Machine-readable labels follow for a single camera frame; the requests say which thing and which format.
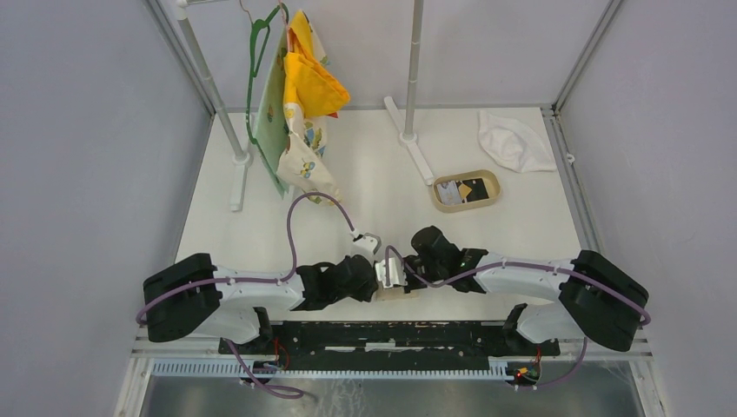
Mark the beige card holder wallet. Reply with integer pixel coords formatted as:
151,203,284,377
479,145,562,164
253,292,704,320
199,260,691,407
374,287,419,301

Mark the gold card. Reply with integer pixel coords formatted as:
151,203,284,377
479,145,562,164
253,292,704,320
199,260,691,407
456,182,473,200

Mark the black card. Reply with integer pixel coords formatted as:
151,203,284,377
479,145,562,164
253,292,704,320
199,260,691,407
463,178,490,203

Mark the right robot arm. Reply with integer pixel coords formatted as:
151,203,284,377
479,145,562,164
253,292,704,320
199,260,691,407
377,226,651,354

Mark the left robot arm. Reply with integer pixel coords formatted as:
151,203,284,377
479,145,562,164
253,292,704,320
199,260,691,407
136,253,378,354

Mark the white card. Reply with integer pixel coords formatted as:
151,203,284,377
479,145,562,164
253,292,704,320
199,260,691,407
435,181,463,206

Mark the beige oval tray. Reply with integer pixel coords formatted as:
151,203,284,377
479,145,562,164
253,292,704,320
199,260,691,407
431,169,501,214

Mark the right rack foot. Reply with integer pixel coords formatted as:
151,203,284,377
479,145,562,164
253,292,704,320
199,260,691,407
383,96,435,186

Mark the cream printed cloth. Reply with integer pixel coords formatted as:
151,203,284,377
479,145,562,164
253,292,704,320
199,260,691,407
276,34,342,205

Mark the right rack pole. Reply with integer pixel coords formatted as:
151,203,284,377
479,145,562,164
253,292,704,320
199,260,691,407
402,0,424,142

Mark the rack pole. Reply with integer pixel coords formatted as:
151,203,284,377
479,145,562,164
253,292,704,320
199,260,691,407
173,0,249,165
402,0,424,142

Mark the white cloth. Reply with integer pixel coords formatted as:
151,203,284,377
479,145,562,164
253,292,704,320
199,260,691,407
477,110,557,174

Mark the left rack pole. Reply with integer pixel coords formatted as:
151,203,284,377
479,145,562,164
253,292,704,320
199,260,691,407
173,0,249,165

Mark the light green printed cloth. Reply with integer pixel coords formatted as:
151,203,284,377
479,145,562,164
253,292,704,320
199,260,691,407
254,33,289,196

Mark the yellow cloth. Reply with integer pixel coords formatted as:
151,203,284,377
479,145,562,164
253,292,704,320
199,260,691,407
283,10,350,118

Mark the pink clothes hanger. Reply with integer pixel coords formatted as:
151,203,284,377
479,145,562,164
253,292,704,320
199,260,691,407
278,0,293,51

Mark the green clothes hanger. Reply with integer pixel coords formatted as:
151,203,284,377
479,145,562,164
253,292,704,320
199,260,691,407
245,4,290,146

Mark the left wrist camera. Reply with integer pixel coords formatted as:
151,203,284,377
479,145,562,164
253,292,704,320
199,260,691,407
351,231,382,261

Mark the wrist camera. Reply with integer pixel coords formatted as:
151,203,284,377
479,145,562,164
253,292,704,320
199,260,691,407
351,231,382,261
374,257,406,289

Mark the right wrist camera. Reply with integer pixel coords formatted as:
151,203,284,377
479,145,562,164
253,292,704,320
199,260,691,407
374,257,406,289

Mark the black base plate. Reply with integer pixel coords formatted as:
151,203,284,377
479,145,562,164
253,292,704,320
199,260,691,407
236,321,561,371

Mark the white toothed cable rail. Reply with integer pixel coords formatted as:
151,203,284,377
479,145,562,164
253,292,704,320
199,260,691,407
150,359,542,381

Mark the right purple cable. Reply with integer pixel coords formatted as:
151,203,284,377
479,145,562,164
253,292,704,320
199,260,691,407
383,245,652,390

